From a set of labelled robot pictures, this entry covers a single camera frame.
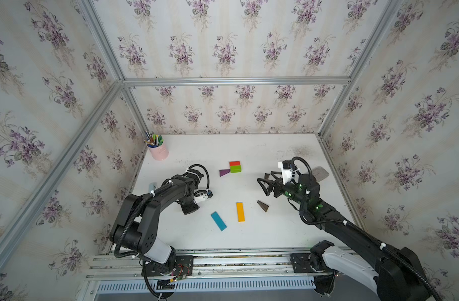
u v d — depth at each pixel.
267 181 0.69
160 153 1.01
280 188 0.69
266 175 0.98
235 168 1.02
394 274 0.39
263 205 0.88
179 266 0.73
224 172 1.02
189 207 0.79
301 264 0.74
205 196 0.82
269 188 0.69
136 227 0.44
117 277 0.72
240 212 0.88
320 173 0.98
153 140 1.04
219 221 0.84
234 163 1.04
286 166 0.68
